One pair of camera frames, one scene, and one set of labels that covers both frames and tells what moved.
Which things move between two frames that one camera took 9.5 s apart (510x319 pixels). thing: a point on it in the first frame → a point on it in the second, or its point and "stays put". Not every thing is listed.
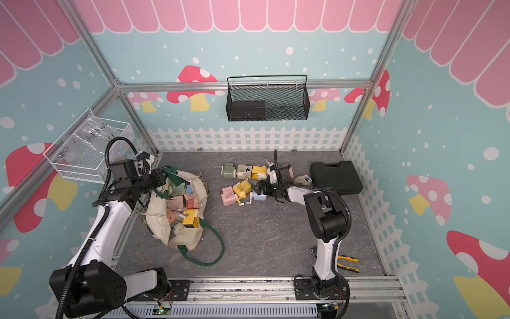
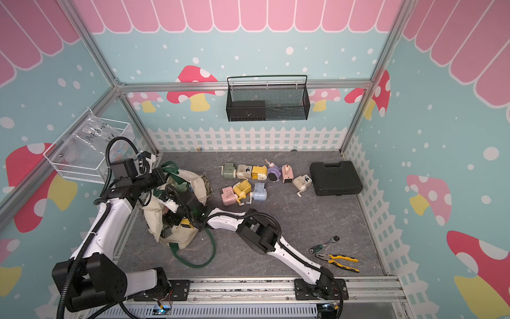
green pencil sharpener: x=228 y=170 stays put
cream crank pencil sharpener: x=304 y=179 stays put
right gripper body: x=271 y=189 → x=174 y=218
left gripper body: x=151 y=181 stays put
